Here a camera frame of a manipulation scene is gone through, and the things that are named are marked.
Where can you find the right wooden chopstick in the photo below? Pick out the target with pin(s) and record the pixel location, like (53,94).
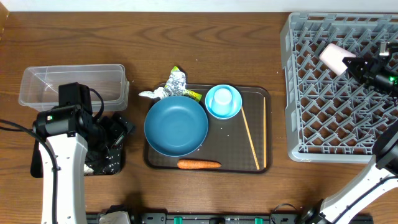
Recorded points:
(264,134)

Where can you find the clear plastic bin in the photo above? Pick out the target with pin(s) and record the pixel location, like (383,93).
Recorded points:
(39,85)

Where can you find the dark blue plate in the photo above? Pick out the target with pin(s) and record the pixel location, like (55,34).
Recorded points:
(176,126)

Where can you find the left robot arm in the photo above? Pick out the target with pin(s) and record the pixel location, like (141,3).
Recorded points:
(74,143)

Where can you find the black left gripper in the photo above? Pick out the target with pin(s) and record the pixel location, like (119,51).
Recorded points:
(98,155)

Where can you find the light blue cup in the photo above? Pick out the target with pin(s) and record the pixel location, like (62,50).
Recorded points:
(222,102)

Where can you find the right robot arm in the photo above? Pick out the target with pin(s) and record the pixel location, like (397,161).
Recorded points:
(380,175)

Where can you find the orange carrot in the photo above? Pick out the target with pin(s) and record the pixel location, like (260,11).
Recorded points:
(197,164)

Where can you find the white rice pile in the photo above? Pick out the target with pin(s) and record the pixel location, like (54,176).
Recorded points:
(101,163)

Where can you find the grey dishwasher rack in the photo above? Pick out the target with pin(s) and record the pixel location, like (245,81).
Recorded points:
(329,117)

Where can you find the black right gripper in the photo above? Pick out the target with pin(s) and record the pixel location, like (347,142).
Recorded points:
(374,68)

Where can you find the left wooden chopstick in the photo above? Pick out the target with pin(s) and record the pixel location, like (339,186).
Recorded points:
(250,139)

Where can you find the light blue small bowl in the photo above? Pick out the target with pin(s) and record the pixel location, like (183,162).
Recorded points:
(236,105)

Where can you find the dark brown serving tray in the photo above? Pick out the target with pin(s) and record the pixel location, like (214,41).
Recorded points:
(227,141)

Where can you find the wooden chopstick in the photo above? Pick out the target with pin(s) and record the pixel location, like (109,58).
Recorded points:
(250,139)
(264,134)

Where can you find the crumpled foil wrapper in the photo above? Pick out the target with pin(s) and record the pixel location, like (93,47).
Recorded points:
(176,85)

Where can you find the white pink cup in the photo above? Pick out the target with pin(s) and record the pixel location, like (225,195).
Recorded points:
(332,56)

